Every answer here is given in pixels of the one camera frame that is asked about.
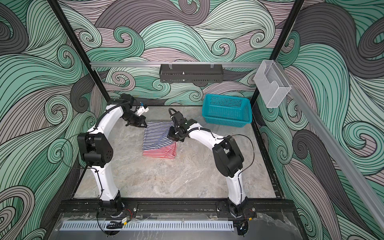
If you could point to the black frame post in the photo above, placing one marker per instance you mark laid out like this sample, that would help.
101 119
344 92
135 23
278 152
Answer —
286 27
92 79

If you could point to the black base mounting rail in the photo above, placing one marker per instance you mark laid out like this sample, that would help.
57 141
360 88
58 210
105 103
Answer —
221 208

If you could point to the black perforated wall tray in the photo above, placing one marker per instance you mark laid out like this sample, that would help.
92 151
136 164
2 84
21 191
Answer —
191 73

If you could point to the left black frame post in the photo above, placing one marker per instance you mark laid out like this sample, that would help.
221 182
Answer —
92 79

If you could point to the clear plastic wall bin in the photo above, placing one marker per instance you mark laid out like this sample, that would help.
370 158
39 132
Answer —
272 83

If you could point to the right black frame post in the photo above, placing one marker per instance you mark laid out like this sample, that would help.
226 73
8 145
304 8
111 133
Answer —
286 27

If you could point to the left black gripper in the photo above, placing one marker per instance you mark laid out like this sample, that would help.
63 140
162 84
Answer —
142 119

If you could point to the white slotted cable duct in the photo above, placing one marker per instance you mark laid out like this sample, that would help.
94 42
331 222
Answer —
151 226

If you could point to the aluminium rail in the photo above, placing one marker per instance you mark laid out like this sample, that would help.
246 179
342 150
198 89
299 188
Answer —
307 103
145 64

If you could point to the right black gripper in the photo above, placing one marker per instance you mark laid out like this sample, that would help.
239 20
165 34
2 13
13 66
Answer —
170 134

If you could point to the teal plastic basket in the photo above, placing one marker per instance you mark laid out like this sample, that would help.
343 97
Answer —
227 110

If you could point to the right aluminium rail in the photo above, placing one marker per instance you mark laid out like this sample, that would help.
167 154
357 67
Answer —
307 103

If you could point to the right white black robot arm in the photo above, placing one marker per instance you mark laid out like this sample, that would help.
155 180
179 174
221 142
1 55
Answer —
227 155

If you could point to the navy white striped tank top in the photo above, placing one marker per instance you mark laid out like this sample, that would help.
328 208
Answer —
156 135

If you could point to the red white striped tank top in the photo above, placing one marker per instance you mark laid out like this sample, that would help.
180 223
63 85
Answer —
166 152

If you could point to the back aluminium rail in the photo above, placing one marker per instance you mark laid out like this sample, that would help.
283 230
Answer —
145 64

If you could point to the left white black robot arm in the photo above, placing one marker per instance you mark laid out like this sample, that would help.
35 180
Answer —
97 152

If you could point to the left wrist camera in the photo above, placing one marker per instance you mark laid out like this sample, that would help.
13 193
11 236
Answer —
141 109

